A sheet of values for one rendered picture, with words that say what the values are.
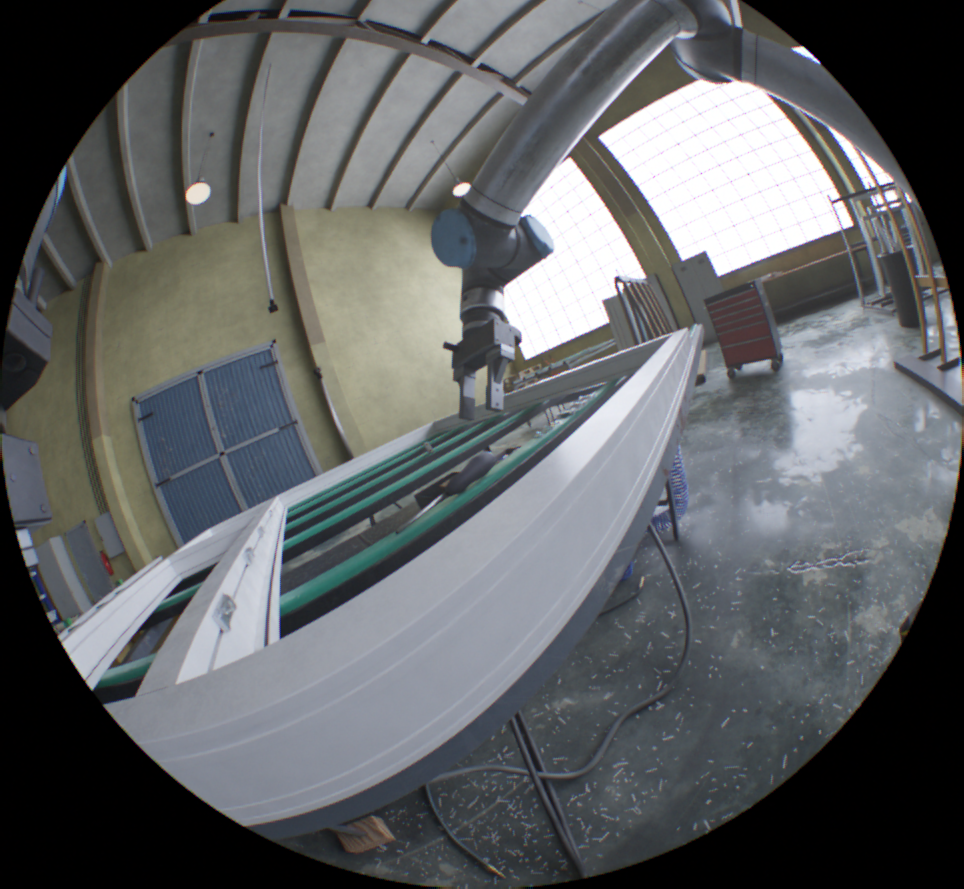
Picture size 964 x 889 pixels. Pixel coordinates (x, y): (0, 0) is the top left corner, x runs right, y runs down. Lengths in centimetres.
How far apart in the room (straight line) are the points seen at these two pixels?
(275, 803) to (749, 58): 79
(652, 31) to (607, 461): 48
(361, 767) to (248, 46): 765
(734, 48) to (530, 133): 40
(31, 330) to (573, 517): 30
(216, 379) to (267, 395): 134
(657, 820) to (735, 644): 59
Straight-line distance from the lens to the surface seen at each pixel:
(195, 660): 22
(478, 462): 45
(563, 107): 40
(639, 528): 29
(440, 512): 41
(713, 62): 62
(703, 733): 102
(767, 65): 61
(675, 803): 100
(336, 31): 543
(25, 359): 21
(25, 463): 26
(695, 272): 711
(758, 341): 352
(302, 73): 778
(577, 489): 16
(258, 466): 662
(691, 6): 50
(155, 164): 873
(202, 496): 696
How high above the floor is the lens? 100
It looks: 3 degrees down
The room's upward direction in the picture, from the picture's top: 23 degrees counter-clockwise
